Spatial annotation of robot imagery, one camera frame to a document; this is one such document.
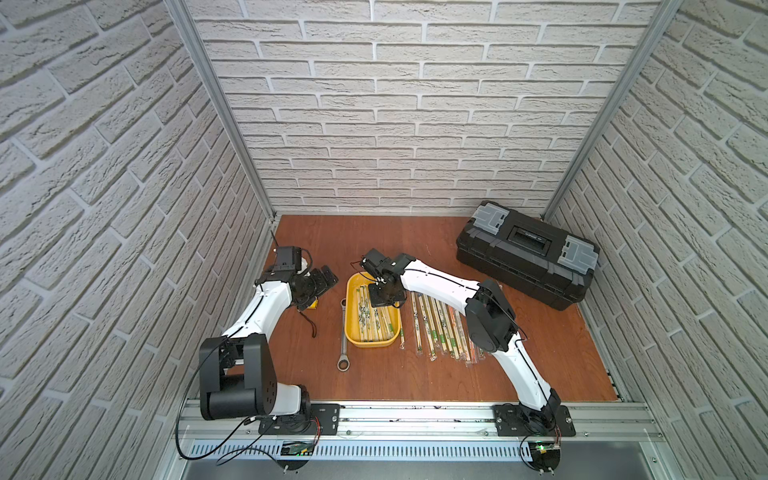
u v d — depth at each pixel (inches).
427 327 35.3
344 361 32.7
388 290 31.2
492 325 21.8
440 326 35.3
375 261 29.4
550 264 33.4
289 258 27.3
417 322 35.5
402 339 34.3
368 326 35.2
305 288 29.0
